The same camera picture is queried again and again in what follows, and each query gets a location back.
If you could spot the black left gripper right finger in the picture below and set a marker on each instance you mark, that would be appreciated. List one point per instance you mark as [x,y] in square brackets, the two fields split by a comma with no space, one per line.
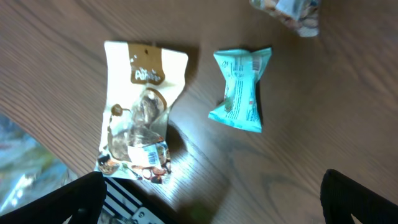
[343,199]

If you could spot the teal snack packet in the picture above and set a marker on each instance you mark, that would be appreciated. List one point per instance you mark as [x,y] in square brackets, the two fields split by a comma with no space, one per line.
[241,70]

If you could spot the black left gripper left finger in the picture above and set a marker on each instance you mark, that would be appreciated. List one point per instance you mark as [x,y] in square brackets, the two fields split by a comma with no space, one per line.
[80,201]

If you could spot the beige brown-label snack pouch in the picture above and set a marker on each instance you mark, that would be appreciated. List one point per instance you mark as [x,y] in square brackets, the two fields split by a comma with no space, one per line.
[144,82]

